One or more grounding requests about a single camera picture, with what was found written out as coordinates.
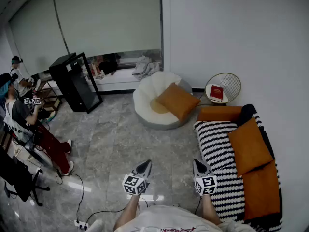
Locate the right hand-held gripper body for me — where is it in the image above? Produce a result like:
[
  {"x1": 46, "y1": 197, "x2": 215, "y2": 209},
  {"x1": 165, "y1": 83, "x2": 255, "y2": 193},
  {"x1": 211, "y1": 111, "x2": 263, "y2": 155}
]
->
[{"x1": 192, "y1": 159, "x2": 217, "y2": 197}]

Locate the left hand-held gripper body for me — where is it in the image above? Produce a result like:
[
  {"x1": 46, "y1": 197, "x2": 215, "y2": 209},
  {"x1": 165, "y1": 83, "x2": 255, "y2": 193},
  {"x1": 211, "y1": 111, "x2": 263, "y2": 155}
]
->
[{"x1": 122, "y1": 159, "x2": 153, "y2": 196}]

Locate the orange sofa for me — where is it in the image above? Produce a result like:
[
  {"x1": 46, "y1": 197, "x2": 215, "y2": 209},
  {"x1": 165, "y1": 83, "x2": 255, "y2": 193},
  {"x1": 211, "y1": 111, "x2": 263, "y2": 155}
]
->
[{"x1": 197, "y1": 106, "x2": 243, "y2": 122}]

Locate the white beanbag chair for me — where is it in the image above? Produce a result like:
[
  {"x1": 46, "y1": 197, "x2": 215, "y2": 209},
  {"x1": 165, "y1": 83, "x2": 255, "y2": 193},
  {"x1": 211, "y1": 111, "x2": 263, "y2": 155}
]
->
[{"x1": 132, "y1": 71, "x2": 193, "y2": 131}]

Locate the person's right forearm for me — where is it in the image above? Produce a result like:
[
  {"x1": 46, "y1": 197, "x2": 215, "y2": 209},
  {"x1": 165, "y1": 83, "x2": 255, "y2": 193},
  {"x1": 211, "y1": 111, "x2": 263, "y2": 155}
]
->
[{"x1": 200, "y1": 194, "x2": 222, "y2": 226}]

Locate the person's left forearm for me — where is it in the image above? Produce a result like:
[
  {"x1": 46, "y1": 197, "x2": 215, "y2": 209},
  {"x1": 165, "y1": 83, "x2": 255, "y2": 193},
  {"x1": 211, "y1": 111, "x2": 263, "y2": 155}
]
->
[{"x1": 113, "y1": 193, "x2": 141, "y2": 231}]

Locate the white power strip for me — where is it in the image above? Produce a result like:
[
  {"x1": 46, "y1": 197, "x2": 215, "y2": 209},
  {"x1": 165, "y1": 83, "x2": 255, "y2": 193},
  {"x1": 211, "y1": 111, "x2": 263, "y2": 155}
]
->
[{"x1": 74, "y1": 220, "x2": 89, "y2": 231}]

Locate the red hardcover book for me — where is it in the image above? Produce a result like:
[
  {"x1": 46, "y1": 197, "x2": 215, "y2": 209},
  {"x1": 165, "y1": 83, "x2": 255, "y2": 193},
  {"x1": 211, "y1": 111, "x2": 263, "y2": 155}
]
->
[{"x1": 209, "y1": 85, "x2": 224, "y2": 103}]

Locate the grey crumpled clothes pile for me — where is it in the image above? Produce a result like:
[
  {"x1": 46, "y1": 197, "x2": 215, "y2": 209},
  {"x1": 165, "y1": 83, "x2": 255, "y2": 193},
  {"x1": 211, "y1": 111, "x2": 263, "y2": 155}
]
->
[{"x1": 131, "y1": 56, "x2": 161, "y2": 80}]

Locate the pile of colourful small boxes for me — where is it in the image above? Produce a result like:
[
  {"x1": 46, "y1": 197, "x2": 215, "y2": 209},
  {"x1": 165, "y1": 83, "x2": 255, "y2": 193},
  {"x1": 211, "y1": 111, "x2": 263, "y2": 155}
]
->
[{"x1": 89, "y1": 61, "x2": 106, "y2": 80}]

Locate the black bag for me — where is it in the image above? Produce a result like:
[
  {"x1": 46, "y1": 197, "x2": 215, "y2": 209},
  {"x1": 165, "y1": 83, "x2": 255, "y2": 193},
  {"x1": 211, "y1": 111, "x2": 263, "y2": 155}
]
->
[{"x1": 98, "y1": 54, "x2": 121, "y2": 76}]

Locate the black glass door cabinet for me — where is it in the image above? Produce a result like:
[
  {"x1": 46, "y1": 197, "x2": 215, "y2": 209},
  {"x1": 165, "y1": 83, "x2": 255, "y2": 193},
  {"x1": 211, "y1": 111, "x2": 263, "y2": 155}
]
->
[{"x1": 48, "y1": 52, "x2": 104, "y2": 115}]

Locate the brown wooden rack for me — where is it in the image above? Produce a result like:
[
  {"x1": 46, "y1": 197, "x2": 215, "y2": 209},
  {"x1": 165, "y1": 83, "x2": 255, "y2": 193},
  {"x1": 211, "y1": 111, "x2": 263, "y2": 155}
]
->
[{"x1": 33, "y1": 80, "x2": 63, "y2": 112}]

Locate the black office chair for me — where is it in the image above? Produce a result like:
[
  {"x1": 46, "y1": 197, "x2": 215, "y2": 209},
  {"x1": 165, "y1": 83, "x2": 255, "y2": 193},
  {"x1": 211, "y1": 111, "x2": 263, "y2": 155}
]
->
[{"x1": 0, "y1": 144, "x2": 51, "y2": 207}]

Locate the white roller blind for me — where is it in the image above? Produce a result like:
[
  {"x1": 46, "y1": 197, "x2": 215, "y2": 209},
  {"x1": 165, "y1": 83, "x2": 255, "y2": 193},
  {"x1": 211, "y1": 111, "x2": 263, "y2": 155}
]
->
[
  {"x1": 52, "y1": 0, "x2": 162, "y2": 58},
  {"x1": 8, "y1": 0, "x2": 70, "y2": 76}
]

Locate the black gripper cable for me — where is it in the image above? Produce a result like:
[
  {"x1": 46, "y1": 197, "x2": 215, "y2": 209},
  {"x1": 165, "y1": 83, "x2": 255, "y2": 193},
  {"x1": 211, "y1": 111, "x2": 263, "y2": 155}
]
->
[
  {"x1": 84, "y1": 197, "x2": 149, "y2": 227},
  {"x1": 194, "y1": 196, "x2": 203, "y2": 215}
]

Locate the black floor cable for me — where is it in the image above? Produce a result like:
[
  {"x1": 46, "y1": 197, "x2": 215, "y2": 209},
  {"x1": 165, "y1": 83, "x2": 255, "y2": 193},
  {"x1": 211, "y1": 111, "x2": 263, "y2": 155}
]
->
[{"x1": 55, "y1": 170, "x2": 85, "y2": 224}]

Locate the gold wire round side table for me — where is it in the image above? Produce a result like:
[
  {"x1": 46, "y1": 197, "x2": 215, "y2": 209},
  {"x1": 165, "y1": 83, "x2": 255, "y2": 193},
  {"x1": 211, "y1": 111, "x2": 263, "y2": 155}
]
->
[{"x1": 204, "y1": 72, "x2": 242, "y2": 106}]

